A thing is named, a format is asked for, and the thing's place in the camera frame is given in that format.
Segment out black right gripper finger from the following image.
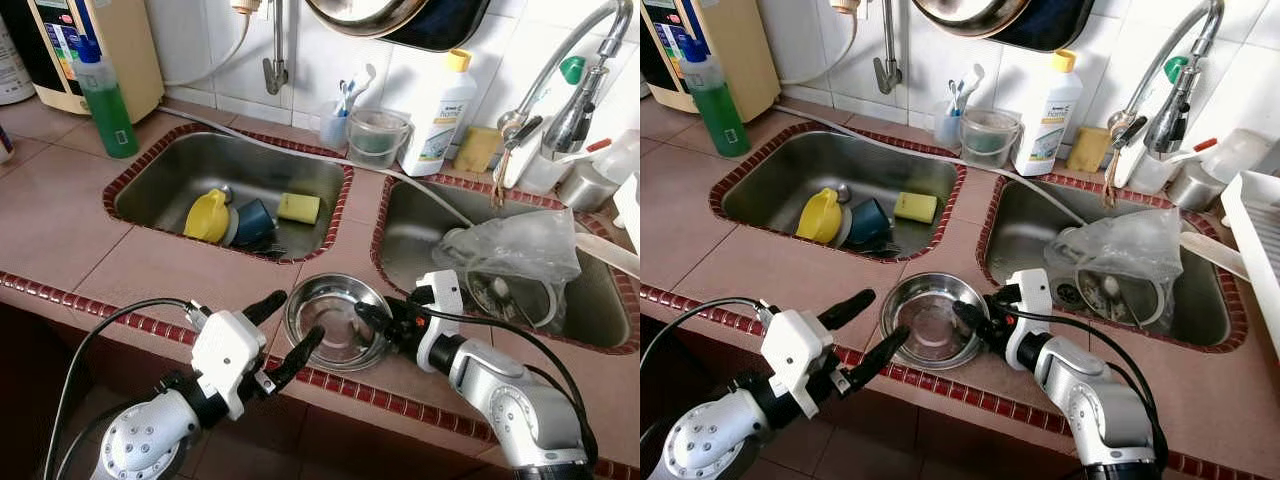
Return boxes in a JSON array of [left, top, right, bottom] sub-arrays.
[[353, 298, 399, 333], [950, 298, 996, 333]]

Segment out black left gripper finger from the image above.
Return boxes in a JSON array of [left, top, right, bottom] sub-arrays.
[[817, 289, 877, 331], [848, 325, 911, 393], [242, 290, 289, 328], [268, 325, 327, 393]]

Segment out steel bowl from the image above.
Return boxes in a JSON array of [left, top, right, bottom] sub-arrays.
[[880, 272, 991, 371], [283, 273, 394, 373]]

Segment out blue mug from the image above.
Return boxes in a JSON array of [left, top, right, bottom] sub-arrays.
[[845, 197, 894, 248], [230, 198, 278, 249]]

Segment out yellow plastic bowl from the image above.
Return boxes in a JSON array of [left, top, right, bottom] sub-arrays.
[[183, 188, 233, 244], [795, 187, 844, 244]]

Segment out steel sink basin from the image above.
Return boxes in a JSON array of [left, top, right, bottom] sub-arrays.
[[980, 178, 1246, 351], [375, 178, 640, 353], [103, 128, 353, 263], [712, 128, 966, 263]]

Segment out bright yellow sponge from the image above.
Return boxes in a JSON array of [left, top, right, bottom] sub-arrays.
[[277, 192, 322, 224], [893, 192, 939, 223]]

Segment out steel pot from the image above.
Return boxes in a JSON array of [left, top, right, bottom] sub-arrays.
[[465, 265, 561, 331], [1060, 265, 1171, 329]]

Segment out clear plastic bag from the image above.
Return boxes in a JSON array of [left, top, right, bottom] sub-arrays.
[[432, 208, 583, 331], [1043, 208, 1184, 326]]

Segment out brown twine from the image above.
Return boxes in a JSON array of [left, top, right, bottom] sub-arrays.
[[1100, 135, 1123, 209], [490, 135, 513, 209]]

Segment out clear plastic pail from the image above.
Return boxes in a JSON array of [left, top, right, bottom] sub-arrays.
[[347, 107, 414, 169], [958, 107, 1026, 169]]

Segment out mustard yellow sponge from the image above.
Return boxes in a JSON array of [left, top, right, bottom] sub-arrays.
[[455, 125, 504, 173], [1065, 125, 1113, 173]]

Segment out translucent toothbrush cup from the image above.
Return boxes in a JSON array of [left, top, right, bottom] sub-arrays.
[[320, 98, 353, 151], [933, 98, 966, 151]]

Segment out white utensil holder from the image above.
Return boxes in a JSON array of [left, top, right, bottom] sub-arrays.
[[505, 125, 576, 196], [1120, 130, 1181, 196]]

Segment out white detergent bottle yellow cap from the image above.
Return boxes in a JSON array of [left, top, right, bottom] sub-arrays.
[[1012, 48, 1084, 178], [400, 48, 479, 178]]

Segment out beige paddle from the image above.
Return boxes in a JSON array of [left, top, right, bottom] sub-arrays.
[[575, 232, 640, 281], [1180, 232, 1251, 283]]

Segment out steel cup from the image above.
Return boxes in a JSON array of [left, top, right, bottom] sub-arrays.
[[557, 160, 616, 213], [1165, 160, 1226, 213]]

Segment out green dish soap bottle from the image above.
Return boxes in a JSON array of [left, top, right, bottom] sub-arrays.
[[680, 35, 751, 158], [75, 35, 141, 159]]

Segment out white plastic tray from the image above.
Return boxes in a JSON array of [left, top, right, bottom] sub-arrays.
[[1220, 170, 1280, 361], [612, 175, 640, 251]]

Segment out chrome gooseneck faucet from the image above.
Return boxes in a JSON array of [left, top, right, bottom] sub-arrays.
[[497, 0, 636, 161], [1107, 0, 1226, 161]]

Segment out beige water filter appliance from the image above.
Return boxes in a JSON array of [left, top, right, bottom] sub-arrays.
[[640, 0, 781, 121], [25, 0, 164, 123]]

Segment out black hanging pan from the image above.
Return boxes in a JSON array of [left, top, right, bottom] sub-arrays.
[[385, 0, 493, 53], [990, 0, 1101, 53]]

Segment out white bottle green cap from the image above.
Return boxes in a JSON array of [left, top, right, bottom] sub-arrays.
[[540, 55, 601, 151], [1150, 55, 1201, 151]]

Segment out steel hanging pan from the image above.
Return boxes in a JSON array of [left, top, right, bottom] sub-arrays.
[[910, 0, 1041, 39], [305, 0, 431, 39]]

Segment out white plastic jar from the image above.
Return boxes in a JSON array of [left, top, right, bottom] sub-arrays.
[[0, 15, 36, 106]]

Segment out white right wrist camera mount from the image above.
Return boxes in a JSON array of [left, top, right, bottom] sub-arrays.
[[1003, 268, 1053, 371], [413, 270, 467, 373]]

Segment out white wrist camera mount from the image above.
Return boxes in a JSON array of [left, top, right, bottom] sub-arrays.
[[190, 310, 269, 421], [1003, 268, 1053, 371], [760, 310, 839, 421], [413, 270, 467, 373]]

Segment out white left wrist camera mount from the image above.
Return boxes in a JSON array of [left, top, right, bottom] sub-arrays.
[[760, 310, 839, 421], [190, 310, 269, 421]]

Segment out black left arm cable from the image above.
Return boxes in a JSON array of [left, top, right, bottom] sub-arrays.
[[640, 297, 776, 371], [45, 297, 206, 480]]

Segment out grey counter hose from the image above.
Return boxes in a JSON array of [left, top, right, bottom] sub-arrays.
[[155, 103, 476, 229], [770, 103, 1091, 229]]

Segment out metal wall tap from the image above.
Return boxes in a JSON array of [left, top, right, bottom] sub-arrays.
[[262, 0, 291, 96], [872, 0, 904, 96]]

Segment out white wall hose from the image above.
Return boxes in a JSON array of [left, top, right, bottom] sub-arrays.
[[163, 0, 263, 89], [780, 0, 866, 86]]

